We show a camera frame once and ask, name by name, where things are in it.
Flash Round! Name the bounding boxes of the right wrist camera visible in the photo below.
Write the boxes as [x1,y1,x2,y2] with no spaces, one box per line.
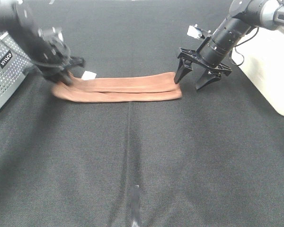
[186,24,212,40]

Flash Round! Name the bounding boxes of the brown towel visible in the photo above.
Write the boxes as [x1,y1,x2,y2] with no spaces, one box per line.
[52,72,182,103]

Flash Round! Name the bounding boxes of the white plastic storage box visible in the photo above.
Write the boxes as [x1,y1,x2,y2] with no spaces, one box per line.
[231,27,284,116]

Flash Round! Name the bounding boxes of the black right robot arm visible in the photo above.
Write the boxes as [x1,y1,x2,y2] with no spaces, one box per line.
[174,0,284,90]

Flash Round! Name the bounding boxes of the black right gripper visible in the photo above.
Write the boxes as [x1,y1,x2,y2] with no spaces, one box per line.
[174,39,232,90]

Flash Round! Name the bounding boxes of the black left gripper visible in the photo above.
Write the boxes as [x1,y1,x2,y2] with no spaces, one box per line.
[31,27,85,86]

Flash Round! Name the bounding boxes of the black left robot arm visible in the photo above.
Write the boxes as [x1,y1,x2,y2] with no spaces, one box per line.
[0,0,85,86]

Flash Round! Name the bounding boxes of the grey perforated laundry basket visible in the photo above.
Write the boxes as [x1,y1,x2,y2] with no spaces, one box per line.
[0,32,32,109]

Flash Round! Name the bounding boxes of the grey tape strip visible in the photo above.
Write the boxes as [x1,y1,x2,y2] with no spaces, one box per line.
[130,184,141,227]

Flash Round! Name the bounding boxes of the black table cloth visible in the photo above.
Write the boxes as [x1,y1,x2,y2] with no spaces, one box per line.
[0,0,284,227]

